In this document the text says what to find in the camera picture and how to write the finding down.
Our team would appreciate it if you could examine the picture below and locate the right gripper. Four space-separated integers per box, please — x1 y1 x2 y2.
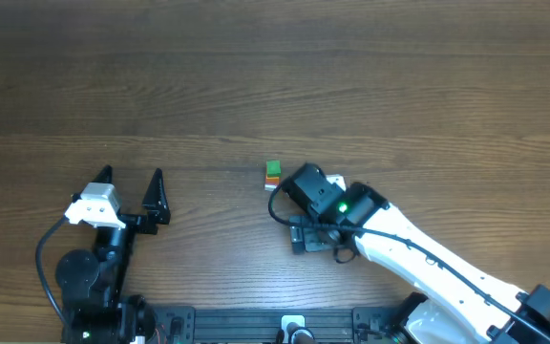
288 213 352 255

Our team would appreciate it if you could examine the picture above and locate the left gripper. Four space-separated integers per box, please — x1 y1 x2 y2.
92 164 172 236

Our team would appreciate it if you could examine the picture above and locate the mounting rail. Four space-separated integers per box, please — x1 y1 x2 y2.
148 305 403 344

